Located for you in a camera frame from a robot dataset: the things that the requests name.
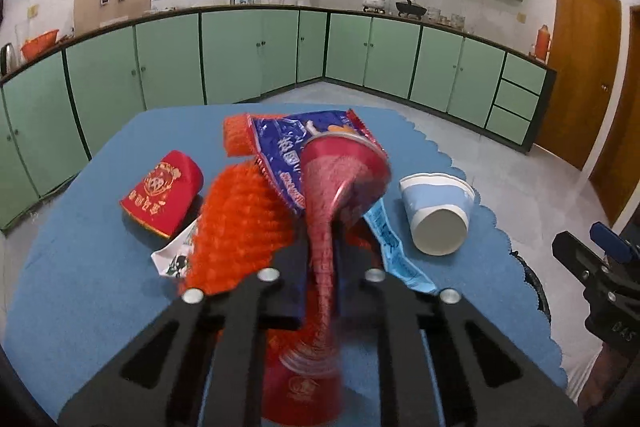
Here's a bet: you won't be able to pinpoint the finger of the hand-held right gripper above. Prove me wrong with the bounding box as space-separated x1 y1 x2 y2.
552 231 613 293
590 222 640 264

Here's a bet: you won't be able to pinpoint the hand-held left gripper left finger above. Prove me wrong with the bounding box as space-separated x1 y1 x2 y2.
57 247 308 427

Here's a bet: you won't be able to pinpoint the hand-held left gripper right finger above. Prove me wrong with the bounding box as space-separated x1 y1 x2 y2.
340 242 583 427

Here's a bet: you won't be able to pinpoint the light blue wrapper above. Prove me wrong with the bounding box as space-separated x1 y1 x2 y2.
362 198 439 295

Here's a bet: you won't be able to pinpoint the red paper cup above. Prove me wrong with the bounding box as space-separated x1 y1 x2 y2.
262 132 393 425
119 150 205 240

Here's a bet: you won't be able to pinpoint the white green printed wrapper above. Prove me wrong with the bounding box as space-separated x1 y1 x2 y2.
151 226 202 280

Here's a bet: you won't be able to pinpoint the small orange foam net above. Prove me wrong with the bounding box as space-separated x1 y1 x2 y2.
222 113 262 158

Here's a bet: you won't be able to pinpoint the large orange foam net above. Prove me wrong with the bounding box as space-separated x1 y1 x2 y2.
177 159 297 299

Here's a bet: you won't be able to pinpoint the blue and white paper cup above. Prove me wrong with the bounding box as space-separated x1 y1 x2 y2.
399 172 476 256

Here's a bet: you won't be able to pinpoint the wooden door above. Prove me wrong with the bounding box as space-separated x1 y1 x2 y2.
589 4 640 228
534 0 623 171

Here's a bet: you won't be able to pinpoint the blue snack wrapper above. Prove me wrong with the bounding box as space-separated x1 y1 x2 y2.
247 108 388 215

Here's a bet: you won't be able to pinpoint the orange thermos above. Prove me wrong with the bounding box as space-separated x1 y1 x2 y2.
535 25 551 60

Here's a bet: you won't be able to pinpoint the green lower cabinets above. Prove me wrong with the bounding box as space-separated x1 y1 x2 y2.
0 5 557 234

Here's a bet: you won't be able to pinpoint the glass jars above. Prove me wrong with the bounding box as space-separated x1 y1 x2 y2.
426 7 467 28

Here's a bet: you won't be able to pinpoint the black wok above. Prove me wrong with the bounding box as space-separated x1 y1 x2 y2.
395 0 429 18

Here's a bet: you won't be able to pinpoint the red basket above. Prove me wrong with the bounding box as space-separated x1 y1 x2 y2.
20 30 60 60

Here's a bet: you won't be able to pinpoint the metal kettle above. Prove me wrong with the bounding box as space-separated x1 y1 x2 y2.
0 42 19 76

